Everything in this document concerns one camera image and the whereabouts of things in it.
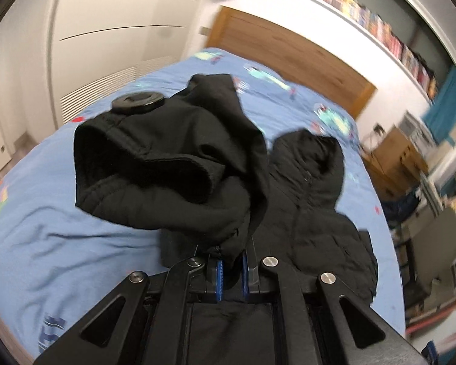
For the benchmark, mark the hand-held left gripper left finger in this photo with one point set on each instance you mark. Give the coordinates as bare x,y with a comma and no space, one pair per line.
217,275

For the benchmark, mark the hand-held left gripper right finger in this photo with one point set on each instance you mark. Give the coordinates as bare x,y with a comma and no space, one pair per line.
245,275

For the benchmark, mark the black puffer jacket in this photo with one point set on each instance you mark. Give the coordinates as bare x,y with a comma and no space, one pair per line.
182,152

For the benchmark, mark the bed with blue duvet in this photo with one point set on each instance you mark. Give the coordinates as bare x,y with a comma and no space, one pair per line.
60,235

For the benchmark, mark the wooden drawer cabinet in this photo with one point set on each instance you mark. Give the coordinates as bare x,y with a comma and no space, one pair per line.
395,159

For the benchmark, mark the beige chair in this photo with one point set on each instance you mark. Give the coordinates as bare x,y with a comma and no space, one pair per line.
433,243

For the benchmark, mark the black round disc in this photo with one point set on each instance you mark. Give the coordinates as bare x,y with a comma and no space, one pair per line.
136,102

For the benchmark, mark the wooden headboard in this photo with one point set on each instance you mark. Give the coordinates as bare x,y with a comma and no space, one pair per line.
288,57

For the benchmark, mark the grey printer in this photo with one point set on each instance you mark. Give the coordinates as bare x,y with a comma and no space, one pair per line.
414,127

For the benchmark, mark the long teal curtain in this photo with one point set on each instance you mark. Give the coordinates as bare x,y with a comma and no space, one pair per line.
450,102

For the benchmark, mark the white wardrobe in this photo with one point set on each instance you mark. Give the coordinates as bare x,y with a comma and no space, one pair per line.
98,26

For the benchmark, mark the row of books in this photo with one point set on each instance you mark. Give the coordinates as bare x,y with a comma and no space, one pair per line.
364,11

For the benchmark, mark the wall power outlet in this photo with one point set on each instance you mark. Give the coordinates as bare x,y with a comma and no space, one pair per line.
379,127

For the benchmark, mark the grey wall switch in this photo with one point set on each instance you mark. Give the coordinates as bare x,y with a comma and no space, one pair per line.
204,31

